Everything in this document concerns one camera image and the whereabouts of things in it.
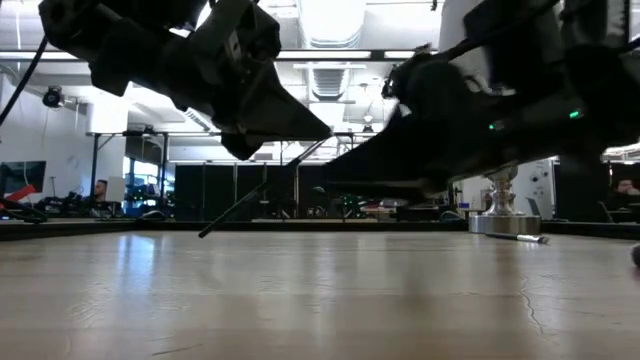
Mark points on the black overhead crossbar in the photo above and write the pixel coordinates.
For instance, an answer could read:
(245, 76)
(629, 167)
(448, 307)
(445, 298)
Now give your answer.
(377, 55)

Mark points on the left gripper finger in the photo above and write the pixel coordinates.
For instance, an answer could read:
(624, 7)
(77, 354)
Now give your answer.
(247, 147)
(270, 110)

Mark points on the white shade silver table lamp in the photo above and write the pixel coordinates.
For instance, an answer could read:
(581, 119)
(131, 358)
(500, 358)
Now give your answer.
(502, 223)

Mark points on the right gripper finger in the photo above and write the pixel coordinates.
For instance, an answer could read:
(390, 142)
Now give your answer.
(400, 192)
(410, 155)

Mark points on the dark wall monitor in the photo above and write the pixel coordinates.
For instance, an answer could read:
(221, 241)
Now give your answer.
(25, 172)

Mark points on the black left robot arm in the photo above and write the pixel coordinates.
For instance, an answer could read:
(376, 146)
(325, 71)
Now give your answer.
(65, 25)

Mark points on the person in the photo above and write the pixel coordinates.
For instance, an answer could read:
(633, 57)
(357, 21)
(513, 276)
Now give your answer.
(100, 190)
(625, 189)

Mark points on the thin black makeup brush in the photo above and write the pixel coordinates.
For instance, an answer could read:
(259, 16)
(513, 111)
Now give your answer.
(250, 198)
(520, 238)

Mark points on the background black robot arm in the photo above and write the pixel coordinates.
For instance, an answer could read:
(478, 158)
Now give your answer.
(60, 205)

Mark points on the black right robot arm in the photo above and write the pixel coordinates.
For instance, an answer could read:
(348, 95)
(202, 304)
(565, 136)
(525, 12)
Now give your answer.
(610, 75)

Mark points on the white box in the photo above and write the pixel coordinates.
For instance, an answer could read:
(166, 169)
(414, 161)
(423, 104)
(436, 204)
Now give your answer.
(115, 189)

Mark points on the red and black machine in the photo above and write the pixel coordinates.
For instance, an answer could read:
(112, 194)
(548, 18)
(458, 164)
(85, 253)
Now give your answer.
(22, 192)

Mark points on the black ceiling spotlight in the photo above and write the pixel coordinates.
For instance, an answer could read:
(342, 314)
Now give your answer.
(52, 96)

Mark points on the silver ventilation duct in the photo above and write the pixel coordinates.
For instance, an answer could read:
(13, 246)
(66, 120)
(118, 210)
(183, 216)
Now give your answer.
(330, 25)

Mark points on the black partition wall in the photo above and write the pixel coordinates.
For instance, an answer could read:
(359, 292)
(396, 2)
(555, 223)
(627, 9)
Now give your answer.
(575, 195)
(190, 195)

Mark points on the black metal rig frame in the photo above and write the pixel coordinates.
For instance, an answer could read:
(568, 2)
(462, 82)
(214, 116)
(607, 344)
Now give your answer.
(75, 229)

